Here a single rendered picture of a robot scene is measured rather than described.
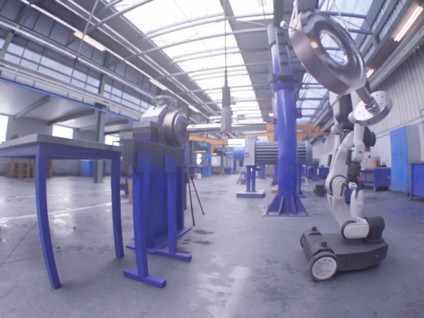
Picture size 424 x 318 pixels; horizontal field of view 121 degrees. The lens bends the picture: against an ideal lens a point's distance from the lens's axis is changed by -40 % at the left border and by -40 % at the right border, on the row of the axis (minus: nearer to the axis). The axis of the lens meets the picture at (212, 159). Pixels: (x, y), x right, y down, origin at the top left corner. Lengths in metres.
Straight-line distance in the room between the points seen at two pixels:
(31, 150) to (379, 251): 2.29
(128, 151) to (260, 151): 4.38
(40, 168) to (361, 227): 2.00
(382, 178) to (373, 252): 5.69
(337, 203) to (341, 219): 0.14
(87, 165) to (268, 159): 11.42
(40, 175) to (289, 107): 3.20
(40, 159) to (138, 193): 0.58
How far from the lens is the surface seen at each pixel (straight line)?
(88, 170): 13.79
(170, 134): 1.80
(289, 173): 3.19
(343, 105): 1.53
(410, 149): 5.92
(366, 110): 0.96
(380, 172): 7.11
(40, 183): 1.18
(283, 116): 3.30
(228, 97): 1.04
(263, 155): 5.18
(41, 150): 1.18
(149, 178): 1.68
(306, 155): 5.19
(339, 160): 1.50
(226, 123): 0.98
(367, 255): 1.55
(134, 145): 1.09
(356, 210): 3.03
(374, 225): 1.66
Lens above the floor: 0.72
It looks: 3 degrees up
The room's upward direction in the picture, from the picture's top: 1 degrees clockwise
